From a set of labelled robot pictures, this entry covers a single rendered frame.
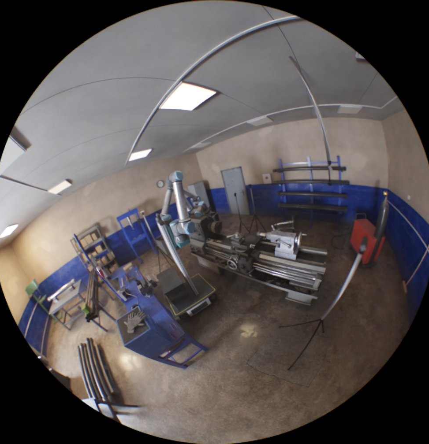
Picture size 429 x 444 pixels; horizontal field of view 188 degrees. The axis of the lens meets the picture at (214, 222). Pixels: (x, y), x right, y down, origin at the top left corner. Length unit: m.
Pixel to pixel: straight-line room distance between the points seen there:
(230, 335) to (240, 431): 1.72
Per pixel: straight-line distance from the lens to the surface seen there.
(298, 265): 1.95
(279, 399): 2.27
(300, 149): 4.65
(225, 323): 2.41
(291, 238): 1.90
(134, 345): 1.41
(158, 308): 1.91
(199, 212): 1.70
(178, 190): 1.47
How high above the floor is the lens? 2.19
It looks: 22 degrees down
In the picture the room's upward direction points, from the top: 16 degrees counter-clockwise
